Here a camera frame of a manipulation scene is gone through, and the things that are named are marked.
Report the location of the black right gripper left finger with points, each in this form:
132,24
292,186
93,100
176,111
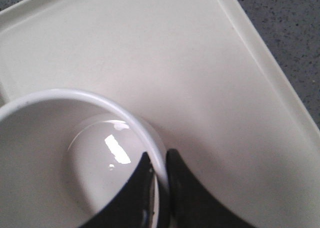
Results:
136,205

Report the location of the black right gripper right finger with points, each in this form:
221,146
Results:
192,206

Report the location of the white smiley mug black handle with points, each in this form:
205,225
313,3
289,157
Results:
66,153

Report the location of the cream rectangular plastic tray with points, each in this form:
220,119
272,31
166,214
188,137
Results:
199,72

